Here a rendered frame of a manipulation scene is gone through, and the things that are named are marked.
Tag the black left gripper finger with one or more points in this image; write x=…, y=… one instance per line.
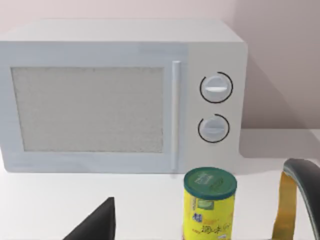
x=100, y=222

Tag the yellow can with green lid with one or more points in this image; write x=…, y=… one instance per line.
x=208, y=207

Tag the small pale microwave knob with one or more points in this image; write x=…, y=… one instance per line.
x=213, y=128

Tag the pale microwave door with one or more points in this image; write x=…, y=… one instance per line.
x=87, y=57

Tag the large pale microwave knob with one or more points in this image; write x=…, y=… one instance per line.
x=215, y=87

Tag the pale microwave oven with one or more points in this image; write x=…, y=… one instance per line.
x=215, y=55

